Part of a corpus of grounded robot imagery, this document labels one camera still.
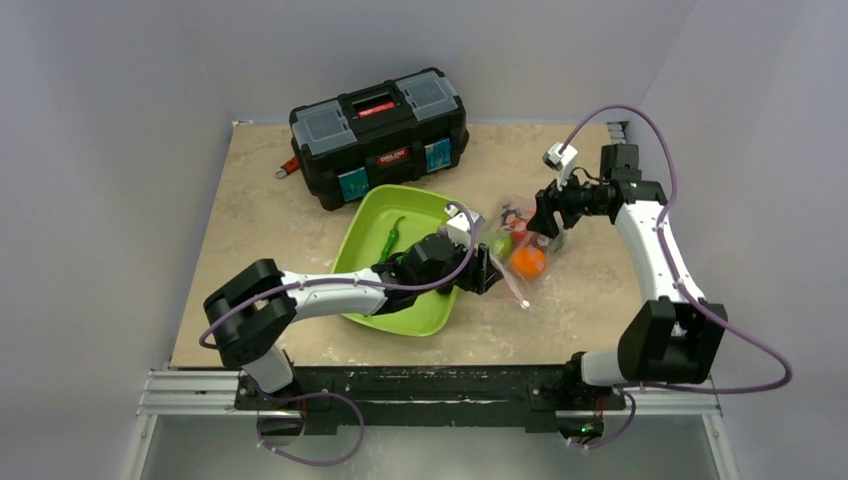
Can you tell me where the red fake food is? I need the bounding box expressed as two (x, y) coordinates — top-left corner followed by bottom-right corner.
(509, 222), (531, 245)

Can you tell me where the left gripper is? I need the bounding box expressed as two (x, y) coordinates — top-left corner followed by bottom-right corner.
(415, 233), (500, 295)

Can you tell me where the black plastic toolbox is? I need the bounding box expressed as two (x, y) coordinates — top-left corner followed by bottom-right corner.
(289, 67), (470, 211)

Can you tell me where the clear zip top bag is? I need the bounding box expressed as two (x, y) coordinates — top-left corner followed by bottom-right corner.
(478, 194), (567, 310)

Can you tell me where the aluminium frame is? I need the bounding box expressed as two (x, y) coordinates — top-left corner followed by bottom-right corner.
(125, 120), (740, 480)

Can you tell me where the red handled tool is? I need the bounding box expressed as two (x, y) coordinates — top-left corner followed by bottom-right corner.
(275, 157), (300, 179)

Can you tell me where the green fake apple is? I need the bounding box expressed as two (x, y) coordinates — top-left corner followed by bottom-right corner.
(487, 233), (514, 262)

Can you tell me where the orange fake fruit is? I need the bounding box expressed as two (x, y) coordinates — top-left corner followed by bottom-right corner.
(509, 245), (547, 280)

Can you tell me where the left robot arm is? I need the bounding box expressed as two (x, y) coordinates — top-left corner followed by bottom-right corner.
(199, 233), (503, 409)

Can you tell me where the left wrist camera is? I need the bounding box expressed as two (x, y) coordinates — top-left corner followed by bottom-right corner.
(437, 204), (486, 247)

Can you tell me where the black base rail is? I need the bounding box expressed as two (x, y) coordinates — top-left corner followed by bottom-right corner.
(234, 361), (626, 437)

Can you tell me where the green plastic tray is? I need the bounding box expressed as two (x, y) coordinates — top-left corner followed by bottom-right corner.
(331, 185), (459, 337)

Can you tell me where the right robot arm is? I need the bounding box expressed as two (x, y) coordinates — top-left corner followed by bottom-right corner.
(527, 142), (726, 407)

